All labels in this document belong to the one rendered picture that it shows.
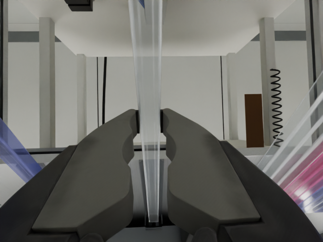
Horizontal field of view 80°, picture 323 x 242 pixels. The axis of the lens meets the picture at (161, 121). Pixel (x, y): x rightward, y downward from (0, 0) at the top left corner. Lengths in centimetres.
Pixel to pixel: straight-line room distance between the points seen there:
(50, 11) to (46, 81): 19
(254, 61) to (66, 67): 183
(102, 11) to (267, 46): 48
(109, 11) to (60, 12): 13
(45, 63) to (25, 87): 160
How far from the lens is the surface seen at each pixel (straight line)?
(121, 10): 61
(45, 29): 68
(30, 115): 218
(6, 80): 56
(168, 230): 32
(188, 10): 62
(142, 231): 32
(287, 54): 241
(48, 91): 63
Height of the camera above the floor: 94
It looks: 2 degrees down
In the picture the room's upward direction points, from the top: 179 degrees clockwise
